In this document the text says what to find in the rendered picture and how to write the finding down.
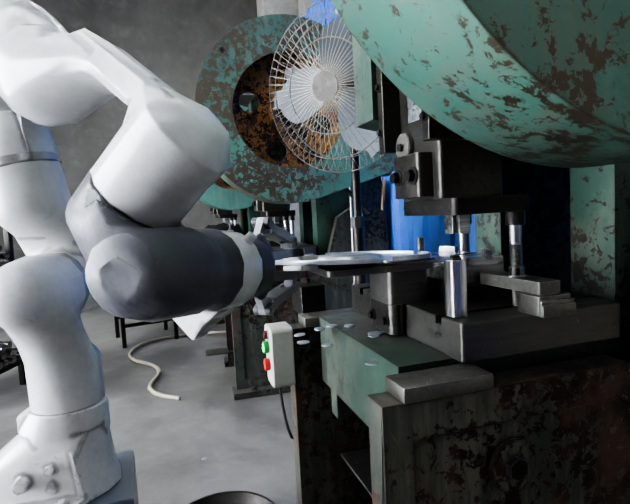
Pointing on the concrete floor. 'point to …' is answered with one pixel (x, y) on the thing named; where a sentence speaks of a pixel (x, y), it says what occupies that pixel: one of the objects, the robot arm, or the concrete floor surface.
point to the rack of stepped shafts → (0, 353)
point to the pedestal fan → (297, 95)
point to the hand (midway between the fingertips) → (301, 262)
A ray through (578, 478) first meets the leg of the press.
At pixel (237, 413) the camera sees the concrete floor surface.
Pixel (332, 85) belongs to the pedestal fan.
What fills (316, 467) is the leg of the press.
